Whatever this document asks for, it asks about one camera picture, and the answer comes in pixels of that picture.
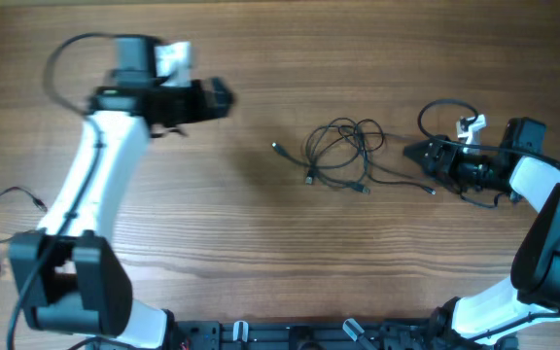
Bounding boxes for black usb cables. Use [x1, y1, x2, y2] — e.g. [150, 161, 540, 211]
[270, 116, 438, 196]

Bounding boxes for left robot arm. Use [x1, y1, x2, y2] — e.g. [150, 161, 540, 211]
[9, 34, 234, 349]

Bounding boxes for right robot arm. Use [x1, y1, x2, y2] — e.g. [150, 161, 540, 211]
[382, 117, 560, 349]

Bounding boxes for left camera cable black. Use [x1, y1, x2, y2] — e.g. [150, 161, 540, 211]
[6, 32, 115, 349]

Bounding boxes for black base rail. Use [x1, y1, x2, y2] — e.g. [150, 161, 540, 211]
[162, 318, 519, 350]

